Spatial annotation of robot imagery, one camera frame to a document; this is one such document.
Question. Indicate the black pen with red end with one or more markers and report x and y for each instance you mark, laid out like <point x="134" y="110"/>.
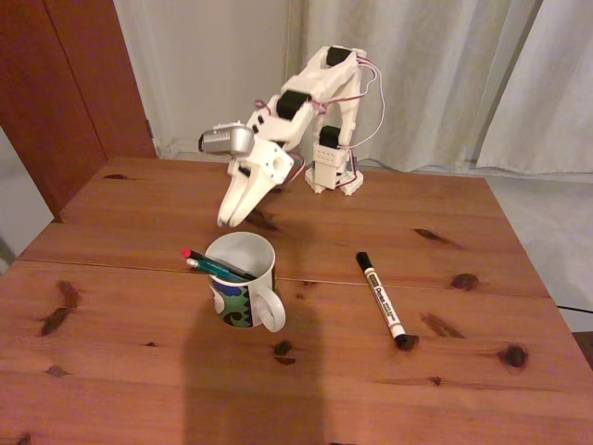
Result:
<point x="199" y="256"/>

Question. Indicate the green mechanical pencil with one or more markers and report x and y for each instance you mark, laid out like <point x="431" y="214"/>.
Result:
<point x="213" y="268"/>

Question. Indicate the white patterned mug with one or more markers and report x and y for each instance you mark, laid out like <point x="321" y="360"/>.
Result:
<point x="241" y="303"/>

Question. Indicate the silver camera box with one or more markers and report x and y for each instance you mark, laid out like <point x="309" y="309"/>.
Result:
<point x="227" y="141"/>

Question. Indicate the black and white marker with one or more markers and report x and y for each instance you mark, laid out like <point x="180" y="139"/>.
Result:
<point x="382" y="299"/>

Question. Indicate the brown wooden cabinet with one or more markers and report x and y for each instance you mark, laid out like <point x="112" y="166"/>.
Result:
<point x="55" y="92"/>

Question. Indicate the white curtain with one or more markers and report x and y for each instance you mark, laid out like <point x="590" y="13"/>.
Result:
<point x="440" y="55"/>
<point x="556" y="92"/>

